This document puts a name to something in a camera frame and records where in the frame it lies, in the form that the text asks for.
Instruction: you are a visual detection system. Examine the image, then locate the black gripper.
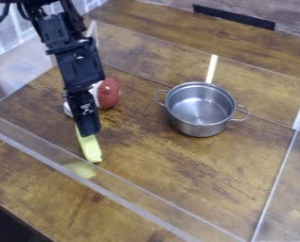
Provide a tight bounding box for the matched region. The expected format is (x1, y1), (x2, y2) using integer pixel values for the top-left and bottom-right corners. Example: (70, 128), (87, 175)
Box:
(46, 37), (105, 137)

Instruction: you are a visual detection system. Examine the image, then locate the toy mushroom brown cap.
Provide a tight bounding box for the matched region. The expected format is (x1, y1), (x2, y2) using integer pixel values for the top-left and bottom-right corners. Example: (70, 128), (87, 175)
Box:
(90, 78), (121, 110)

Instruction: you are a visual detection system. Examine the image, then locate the clear acrylic triangle stand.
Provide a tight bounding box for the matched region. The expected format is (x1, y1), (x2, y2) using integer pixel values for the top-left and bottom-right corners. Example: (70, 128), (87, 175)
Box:
(85, 20), (99, 46)

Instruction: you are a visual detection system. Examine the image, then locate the black strip on table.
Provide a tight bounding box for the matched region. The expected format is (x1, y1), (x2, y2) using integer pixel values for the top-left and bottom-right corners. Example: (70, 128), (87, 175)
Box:
(193, 4), (276, 30)

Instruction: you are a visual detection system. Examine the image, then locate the clear acrylic front barrier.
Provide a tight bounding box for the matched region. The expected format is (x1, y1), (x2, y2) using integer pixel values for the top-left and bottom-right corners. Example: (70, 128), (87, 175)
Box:
(0, 112), (245, 242)

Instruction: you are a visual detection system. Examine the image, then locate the green handled metal spoon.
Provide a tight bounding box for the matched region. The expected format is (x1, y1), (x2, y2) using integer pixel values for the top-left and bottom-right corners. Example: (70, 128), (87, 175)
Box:
(75, 128), (103, 164)

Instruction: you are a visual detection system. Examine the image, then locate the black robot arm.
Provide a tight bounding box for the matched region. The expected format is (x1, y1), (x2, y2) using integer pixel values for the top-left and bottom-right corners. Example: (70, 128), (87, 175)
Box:
(0, 0), (105, 137)

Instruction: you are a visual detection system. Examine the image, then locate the small steel pot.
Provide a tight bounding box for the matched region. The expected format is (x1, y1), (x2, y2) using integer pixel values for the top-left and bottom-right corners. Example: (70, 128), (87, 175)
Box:
(153, 81), (249, 138)

